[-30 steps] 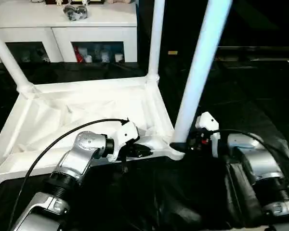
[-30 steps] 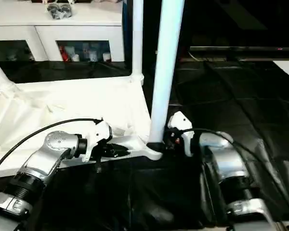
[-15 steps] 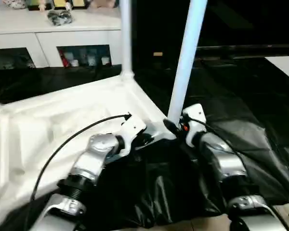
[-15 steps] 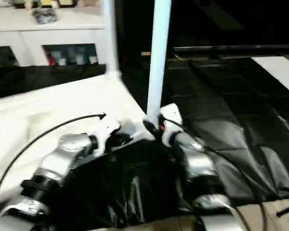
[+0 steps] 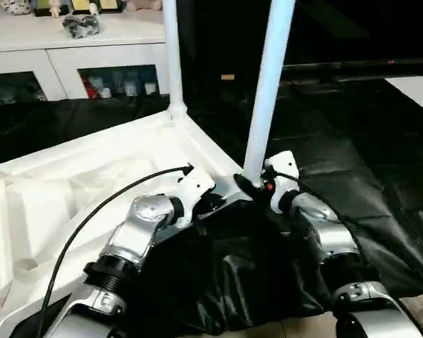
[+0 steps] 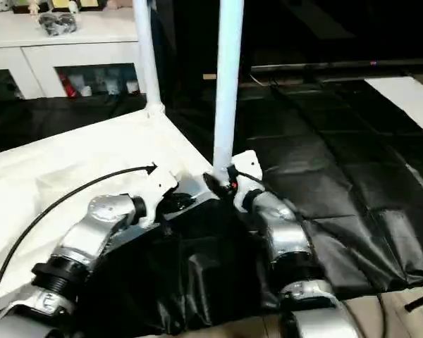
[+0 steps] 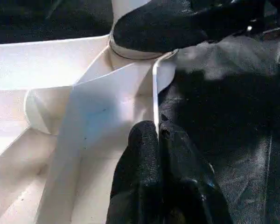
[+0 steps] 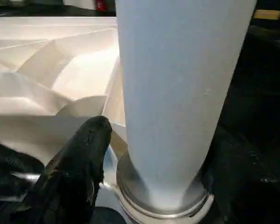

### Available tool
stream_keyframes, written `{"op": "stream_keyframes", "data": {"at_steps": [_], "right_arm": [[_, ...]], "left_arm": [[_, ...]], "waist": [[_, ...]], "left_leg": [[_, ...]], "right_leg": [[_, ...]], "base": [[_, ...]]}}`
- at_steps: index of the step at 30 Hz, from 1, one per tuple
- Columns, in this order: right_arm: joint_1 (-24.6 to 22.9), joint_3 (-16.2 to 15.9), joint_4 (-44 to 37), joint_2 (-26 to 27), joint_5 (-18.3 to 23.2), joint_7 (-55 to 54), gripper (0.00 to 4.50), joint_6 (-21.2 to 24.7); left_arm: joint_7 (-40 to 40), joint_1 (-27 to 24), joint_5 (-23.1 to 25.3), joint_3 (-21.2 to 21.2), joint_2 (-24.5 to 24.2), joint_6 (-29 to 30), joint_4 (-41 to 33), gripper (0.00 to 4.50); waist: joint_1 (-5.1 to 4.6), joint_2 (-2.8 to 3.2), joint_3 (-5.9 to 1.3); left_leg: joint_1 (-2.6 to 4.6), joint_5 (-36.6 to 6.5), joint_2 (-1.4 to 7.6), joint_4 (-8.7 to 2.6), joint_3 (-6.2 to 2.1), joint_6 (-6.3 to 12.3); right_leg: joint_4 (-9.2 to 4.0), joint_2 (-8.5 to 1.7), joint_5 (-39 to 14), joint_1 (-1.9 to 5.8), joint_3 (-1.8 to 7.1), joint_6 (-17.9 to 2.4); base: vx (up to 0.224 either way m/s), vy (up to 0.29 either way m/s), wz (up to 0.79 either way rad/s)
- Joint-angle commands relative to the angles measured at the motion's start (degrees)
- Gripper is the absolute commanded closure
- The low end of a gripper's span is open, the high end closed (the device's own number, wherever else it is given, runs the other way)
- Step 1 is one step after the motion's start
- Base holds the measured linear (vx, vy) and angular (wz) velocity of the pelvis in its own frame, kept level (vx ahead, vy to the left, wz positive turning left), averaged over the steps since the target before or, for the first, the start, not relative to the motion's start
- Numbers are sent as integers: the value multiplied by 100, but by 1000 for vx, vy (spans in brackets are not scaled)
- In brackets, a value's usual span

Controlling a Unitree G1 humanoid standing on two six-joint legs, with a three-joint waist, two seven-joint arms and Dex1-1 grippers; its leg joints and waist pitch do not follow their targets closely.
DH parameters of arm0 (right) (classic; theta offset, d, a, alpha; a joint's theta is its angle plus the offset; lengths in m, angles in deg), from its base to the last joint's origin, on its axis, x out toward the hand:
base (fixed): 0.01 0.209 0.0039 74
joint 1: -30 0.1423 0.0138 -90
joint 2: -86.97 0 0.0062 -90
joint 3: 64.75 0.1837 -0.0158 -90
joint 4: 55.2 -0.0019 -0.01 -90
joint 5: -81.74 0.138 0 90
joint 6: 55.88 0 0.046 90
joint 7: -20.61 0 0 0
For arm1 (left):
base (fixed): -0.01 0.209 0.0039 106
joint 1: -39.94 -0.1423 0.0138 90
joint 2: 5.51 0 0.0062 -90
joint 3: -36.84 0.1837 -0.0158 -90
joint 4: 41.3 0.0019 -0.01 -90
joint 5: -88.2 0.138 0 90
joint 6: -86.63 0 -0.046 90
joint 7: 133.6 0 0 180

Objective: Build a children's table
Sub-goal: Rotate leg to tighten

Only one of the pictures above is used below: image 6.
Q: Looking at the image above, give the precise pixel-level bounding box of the black bar with red light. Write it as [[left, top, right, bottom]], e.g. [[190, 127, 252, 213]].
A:
[[250, 58, 423, 77]]

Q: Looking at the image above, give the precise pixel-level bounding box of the flat white board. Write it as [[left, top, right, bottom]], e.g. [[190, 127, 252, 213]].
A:
[[364, 75, 423, 137]]

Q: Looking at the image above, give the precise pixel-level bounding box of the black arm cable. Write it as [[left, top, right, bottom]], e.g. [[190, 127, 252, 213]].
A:
[[0, 162, 159, 314], [228, 168, 388, 338]]

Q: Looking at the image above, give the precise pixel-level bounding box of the black tripod leg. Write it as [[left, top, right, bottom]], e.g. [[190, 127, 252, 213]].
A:
[[405, 291, 423, 313]]

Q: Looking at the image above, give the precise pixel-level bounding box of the dark object on cabinet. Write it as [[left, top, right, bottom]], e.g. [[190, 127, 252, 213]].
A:
[[38, 12, 79, 37]]

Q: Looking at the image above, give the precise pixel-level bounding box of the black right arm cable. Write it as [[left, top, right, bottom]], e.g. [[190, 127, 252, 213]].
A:
[[228, 168, 388, 338]]

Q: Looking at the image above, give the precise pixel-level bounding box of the red bottle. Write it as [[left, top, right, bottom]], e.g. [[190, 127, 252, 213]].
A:
[[61, 73, 75, 98]]

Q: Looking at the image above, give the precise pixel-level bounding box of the black mat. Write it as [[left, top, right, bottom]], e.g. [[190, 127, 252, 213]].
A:
[[0, 79, 423, 335]]

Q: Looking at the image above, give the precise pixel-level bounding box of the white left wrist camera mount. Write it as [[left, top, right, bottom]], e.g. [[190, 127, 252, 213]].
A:
[[140, 161, 181, 230]]

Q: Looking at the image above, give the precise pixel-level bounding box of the white plastic table top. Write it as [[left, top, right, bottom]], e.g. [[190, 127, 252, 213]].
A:
[[0, 105, 226, 307]]

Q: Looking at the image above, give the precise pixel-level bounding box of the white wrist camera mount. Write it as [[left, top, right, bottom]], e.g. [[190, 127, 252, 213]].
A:
[[227, 150, 264, 212], [140, 161, 181, 230]]

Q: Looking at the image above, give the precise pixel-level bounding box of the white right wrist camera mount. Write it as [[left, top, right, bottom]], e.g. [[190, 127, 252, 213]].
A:
[[227, 150, 264, 212]]

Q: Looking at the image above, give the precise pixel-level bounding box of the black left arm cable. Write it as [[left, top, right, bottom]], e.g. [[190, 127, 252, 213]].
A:
[[0, 162, 159, 314]]

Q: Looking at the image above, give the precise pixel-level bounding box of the white cabinet with glass doors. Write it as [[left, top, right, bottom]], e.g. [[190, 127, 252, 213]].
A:
[[0, 0, 146, 99]]

